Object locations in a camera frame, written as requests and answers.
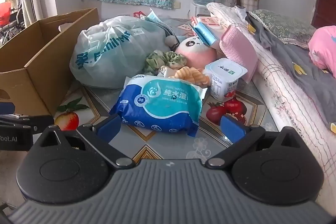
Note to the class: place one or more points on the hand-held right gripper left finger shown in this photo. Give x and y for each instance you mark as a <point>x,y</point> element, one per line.
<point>107,126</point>

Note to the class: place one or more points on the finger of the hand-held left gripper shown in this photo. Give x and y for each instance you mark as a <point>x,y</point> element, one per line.
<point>6,108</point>
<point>29,123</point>

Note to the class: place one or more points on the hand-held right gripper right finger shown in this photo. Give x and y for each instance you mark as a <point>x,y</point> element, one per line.
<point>232,130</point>

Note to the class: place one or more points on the brown cardboard box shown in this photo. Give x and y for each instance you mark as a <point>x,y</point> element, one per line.
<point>39,77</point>

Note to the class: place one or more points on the blue wet wipes pack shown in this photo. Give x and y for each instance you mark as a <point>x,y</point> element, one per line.
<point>157,103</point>

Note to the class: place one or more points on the orange striped white cloth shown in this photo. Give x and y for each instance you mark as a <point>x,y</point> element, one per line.
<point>189,74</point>

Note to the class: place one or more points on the pink knitted cloth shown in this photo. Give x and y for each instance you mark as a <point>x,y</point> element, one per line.
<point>236,50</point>

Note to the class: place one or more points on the pink white plush toy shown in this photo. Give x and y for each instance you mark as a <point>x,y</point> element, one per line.
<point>195,52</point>

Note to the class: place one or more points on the light blue paper box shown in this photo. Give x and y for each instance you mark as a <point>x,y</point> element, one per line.
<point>206,32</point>

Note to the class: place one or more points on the white yogurt cup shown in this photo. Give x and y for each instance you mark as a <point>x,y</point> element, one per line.
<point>225,82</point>

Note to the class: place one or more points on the white pink grid quilt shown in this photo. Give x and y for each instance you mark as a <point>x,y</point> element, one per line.
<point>283,98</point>

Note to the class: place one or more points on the white plastic bag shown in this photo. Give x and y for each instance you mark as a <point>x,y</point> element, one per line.
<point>110,56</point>

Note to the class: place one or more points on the metal drying rack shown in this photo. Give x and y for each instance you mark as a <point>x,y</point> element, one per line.
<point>13,27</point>

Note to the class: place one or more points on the green scrunchie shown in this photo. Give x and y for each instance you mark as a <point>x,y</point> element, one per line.
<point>157,61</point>

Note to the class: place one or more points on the grey printed blanket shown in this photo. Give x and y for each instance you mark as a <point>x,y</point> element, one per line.
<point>283,56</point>

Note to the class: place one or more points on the red plastic basin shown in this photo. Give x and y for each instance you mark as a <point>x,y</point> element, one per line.
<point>4,14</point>

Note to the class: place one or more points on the red patterned white box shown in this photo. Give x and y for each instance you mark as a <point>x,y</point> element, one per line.
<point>210,21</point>

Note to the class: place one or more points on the small red plastic bag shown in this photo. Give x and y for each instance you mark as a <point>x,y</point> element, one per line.
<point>138,14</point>

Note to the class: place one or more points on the green floral pillow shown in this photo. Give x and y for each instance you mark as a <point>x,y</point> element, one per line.
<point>286,26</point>

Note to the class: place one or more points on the pink pillow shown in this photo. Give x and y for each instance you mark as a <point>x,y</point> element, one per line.
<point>324,48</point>

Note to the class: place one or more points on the white water dispenser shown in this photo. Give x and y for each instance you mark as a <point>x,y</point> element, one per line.
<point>197,10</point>

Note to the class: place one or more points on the wall socket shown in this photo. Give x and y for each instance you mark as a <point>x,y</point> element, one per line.
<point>176,5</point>

